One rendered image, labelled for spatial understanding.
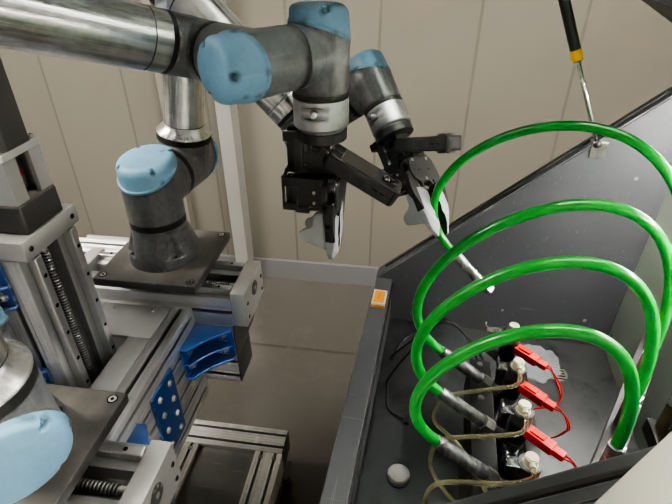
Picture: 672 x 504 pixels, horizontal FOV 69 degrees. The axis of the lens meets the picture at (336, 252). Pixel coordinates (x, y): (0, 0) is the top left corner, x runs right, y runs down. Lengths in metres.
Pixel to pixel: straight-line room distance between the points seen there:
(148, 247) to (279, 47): 0.61
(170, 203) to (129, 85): 1.62
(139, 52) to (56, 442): 0.43
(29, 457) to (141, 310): 0.61
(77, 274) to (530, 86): 1.89
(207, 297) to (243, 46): 0.65
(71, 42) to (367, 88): 0.51
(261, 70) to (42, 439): 0.43
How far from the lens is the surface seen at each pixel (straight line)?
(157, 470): 0.80
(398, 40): 2.23
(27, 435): 0.57
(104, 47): 0.62
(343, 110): 0.66
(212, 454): 1.78
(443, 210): 0.89
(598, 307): 1.24
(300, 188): 0.69
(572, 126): 0.76
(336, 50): 0.63
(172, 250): 1.09
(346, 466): 0.82
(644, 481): 0.48
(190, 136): 1.10
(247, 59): 0.56
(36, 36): 0.60
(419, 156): 0.90
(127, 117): 2.69
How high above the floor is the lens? 1.63
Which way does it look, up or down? 33 degrees down
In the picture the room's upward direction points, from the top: straight up
